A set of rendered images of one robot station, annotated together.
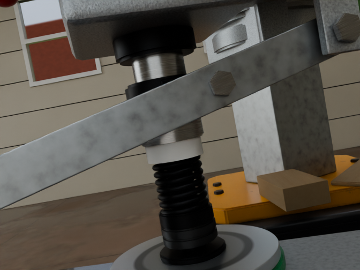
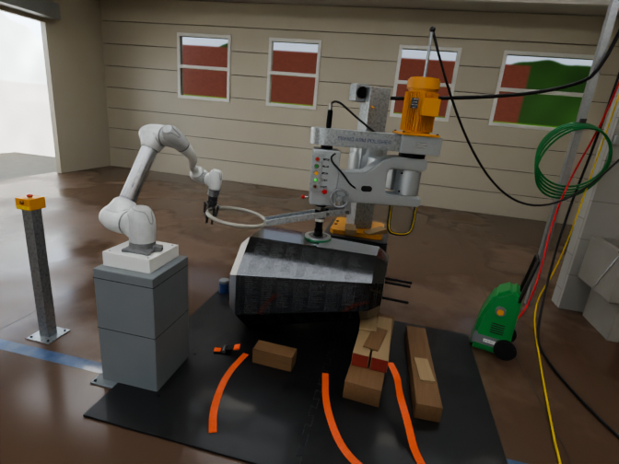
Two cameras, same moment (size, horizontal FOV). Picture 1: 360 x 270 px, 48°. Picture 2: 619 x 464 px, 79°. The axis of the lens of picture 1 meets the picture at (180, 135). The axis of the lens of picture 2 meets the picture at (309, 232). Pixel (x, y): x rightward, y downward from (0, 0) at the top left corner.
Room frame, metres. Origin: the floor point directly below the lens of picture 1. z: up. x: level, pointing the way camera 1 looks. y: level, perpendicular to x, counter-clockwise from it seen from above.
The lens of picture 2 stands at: (-2.41, -0.33, 1.78)
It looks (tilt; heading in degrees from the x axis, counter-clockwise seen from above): 17 degrees down; 8
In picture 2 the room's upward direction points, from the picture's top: 5 degrees clockwise
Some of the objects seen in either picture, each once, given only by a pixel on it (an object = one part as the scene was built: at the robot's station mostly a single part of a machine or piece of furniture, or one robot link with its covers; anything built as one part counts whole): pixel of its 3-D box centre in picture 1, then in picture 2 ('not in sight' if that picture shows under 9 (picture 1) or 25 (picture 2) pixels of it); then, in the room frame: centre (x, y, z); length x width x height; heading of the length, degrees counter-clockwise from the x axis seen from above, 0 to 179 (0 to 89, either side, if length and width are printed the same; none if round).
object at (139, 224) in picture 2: not in sight; (140, 223); (-0.37, 1.01, 1.05); 0.18 x 0.16 x 0.22; 77
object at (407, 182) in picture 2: not in sight; (407, 181); (0.63, -0.63, 1.34); 0.19 x 0.19 x 0.20
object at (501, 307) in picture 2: not in sight; (503, 301); (0.67, -1.57, 0.43); 0.35 x 0.35 x 0.87; 71
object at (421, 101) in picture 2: not in sight; (420, 107); (0.62, -0.64, 1.90); 0.31 x 0.28 x 0.40; 12
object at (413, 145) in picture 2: not in sight; (373, 143); (0.57, -0.33, 1.62); 0.96 x 0.25 x 0.17; 102
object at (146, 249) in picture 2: not in sight; (145, 245); (-0.37, 0.98, 0.91); 0.22 x 0.18 x 0.06; 91
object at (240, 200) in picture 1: (290, 182); (357, 226); (1.19, -0.30, 0.76); 0.49 x 0.49 x 0.05; 86
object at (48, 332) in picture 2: not in sight; (40, 269); (-0.23, 1.91, 0.54); 0.20 x 0.20 x 1.09; 86
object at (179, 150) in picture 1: (173, 143); not in sight; (0.50, 0.01, 0.99); 0.07 x 0.07 x 0.04
